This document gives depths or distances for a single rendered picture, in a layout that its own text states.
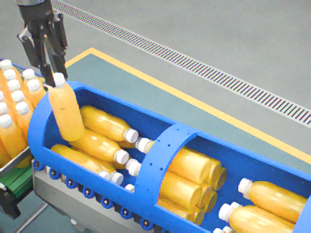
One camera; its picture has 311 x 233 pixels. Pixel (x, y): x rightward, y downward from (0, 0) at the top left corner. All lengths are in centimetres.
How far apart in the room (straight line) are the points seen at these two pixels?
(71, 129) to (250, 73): 231
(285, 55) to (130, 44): 128
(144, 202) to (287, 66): 254
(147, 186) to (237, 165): 30
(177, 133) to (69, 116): 31
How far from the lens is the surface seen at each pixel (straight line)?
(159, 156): 113
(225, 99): 320
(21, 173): 165
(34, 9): 110
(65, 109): 126
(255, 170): 128
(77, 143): 143
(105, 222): 146
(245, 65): 353
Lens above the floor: 204
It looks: 43 degrees down
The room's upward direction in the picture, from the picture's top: 4 degrees counter-clockwise
